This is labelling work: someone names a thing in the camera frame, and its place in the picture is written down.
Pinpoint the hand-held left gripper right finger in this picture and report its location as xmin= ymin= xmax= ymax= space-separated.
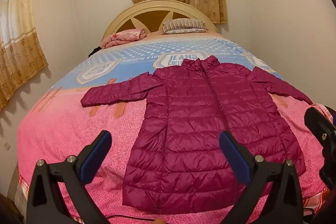
xmin=219 ymin=130 xmax=305 ymax=224

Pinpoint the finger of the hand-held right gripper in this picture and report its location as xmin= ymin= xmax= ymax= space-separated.
xmin=304 ymin=106 xmax=336 ymax=152

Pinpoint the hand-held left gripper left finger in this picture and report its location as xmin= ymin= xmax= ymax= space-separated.
xmin=26 ymin=130 xmax=113 ymax=224

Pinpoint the magenta quilted puffer coat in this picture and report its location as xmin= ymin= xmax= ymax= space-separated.
xmin=80 ymin=55 xmax=314 ymax=216

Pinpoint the pink and blue printed blanket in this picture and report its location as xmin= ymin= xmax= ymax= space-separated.
xmin=17 ymin=30 xmax=336 ymax=224

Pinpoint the red plaid bed sheet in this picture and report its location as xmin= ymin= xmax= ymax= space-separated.
xmin=16 ymin=173 xmax=330 ymax=224

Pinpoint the dark cloth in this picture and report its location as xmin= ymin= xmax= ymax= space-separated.
xmin=87 ymin=46 xmax=102 ymax=58

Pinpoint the folded pink floral quilt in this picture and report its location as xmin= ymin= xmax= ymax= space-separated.
xmin=101 ymin=28 xmax=147 ymax=49

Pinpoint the striped pillow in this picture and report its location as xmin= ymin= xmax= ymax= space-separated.
xmin=161 ymin=18 xmax=209 ymax=35

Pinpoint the cream wooden bed headboard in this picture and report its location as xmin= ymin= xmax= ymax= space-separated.
xmin=102 ymin=0 xmax=219 ymax=39

